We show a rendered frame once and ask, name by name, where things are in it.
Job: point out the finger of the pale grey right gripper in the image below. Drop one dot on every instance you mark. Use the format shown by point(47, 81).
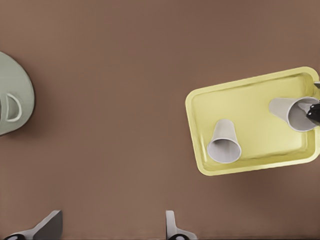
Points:
point(304, 107)
point(317, 85)

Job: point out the yellow rectangular tray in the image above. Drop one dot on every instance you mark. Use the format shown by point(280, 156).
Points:
point(255, 105)

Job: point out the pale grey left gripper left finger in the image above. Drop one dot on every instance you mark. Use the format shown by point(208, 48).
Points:
point(50, 225)

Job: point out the white IKEA cup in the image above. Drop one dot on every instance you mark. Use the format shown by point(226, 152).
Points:
point(225, 145)
point(287, 110)

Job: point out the pale green round saucer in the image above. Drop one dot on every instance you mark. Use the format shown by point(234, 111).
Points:
point(17, 75)

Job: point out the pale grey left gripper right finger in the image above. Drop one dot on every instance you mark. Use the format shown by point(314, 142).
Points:
point(171, 225)

